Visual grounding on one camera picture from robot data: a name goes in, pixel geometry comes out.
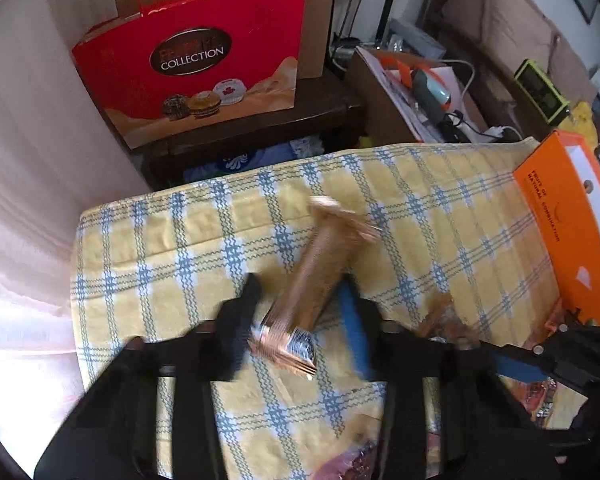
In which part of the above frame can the orange cardboard box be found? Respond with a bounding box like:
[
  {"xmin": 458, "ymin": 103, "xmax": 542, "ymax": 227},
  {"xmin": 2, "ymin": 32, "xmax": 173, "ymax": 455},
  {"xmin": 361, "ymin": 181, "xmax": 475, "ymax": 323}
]
[{"xmin": 512, "ymin": 130, "xmax": 600, "ymax": 328}]

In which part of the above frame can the yellow plastic bag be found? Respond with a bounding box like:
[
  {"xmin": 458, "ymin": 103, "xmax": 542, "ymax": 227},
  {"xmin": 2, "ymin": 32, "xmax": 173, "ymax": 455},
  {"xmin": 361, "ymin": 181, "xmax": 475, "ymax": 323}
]
[{"xmin": 572, "ymin": 101, "xmax": 600, "ymax": 147}]

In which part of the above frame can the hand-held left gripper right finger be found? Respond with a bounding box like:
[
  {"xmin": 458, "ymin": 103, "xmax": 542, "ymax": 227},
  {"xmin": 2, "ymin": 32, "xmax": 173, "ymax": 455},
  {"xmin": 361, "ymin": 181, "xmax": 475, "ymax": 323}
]
[{"xmin": 337, "ymin": 277, "xmax": 561, "ymax": 480}]

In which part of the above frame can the white flat box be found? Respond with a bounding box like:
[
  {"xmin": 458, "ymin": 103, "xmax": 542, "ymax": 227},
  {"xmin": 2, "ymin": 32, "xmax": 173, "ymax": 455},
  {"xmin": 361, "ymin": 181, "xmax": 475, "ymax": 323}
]
[{"xmin": 380, "ymin": 19, "xmax": 448, "ymax": 59}]

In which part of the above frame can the white sheer curtain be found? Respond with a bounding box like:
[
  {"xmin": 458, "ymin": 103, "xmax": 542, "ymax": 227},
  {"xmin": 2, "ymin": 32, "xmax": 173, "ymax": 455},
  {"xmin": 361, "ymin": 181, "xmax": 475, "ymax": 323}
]
[{"xmin": 0, "ymin": 0, "xmax": 155, "ymax": 411}]

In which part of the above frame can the dark wooden bench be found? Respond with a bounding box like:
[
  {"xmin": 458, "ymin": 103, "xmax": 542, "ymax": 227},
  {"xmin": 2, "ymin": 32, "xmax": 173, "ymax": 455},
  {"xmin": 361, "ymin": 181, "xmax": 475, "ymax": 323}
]
[{"xmin": 145, "ymin": 77, "xmax": 367, "ymax": 191}]

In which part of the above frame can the yellow-green device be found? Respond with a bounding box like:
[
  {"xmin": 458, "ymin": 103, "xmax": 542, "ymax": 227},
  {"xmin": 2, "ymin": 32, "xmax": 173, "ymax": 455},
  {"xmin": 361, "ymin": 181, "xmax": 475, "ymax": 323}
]
[{"xmin": 513, "ymin": 58, "xmax": 570, "ymax": 123}]

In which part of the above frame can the brown snack packet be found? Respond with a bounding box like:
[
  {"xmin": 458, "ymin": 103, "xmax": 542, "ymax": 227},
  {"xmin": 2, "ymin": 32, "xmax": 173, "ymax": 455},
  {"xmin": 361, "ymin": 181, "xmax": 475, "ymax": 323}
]
[{"xmin": 415, "ymin": 292, "xmax": 473, "ymax": 346}]

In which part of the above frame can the red gift bag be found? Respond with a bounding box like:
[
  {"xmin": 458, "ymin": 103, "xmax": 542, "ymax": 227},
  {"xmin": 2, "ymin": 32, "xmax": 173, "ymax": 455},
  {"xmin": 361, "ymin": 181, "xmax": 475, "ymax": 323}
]
[{"xmin": 71, "ymin": 0, "xmax": 306, "ymax": 150}]

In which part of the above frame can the teal hand tool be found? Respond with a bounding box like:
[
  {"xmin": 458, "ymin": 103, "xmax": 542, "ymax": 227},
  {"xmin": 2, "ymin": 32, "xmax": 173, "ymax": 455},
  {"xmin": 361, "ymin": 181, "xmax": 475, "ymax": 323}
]
[{"xmin": 412, "ymin": 69, "xmax": 453, "ymax": 111}]

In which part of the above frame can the yellow plaid tablecloth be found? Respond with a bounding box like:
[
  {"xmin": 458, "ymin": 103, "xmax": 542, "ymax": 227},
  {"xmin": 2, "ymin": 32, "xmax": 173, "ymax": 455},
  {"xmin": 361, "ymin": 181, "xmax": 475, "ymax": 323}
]
[{"xmin": 72, "ymin": 137, "xmax": 593, "ymax": 480}]

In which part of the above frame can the open cardboard box with tools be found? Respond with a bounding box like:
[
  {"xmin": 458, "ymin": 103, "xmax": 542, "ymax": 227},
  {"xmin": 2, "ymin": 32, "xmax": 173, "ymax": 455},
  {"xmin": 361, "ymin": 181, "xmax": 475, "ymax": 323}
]
[{"xmin": 347, "ymin": 46, "xmax": 526, "ymax": 143}]

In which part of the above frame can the blue and white cloth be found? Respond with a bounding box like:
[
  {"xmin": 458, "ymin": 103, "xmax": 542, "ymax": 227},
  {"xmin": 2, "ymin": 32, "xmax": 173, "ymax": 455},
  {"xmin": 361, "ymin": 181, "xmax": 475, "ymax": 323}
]
[{"xmin": 185, "ymin": 135, "xmax": 326, "ymax": 181}]

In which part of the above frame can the gold snack bar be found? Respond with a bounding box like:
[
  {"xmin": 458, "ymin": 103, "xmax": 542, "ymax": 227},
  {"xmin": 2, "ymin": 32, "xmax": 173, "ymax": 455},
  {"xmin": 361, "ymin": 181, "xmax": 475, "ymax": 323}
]
[{"xmin": 250, "ymin": 196, "xmax": 383, "ymax": 380}]

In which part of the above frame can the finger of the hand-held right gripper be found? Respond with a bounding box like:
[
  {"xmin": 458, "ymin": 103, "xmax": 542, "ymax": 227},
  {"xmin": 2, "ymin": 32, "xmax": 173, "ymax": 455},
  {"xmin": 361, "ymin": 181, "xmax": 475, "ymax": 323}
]
[{"xmin": 490, "ymin": 345, "xmax": 561, "ymax": 383}]

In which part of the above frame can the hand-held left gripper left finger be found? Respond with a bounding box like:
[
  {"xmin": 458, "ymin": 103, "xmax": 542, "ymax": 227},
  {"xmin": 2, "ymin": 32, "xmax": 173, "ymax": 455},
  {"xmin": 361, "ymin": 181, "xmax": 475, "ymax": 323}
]
[{"xmin": 34, "ymin": 272, "xmax": 263, "ymax": 480}]

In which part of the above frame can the brown sofa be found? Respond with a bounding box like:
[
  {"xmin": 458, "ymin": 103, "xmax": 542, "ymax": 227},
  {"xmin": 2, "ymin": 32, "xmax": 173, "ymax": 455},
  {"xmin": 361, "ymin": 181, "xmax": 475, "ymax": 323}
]
[{"xmin": 425, "ymin": 0, "xmax": 600, "ymax": 126}]

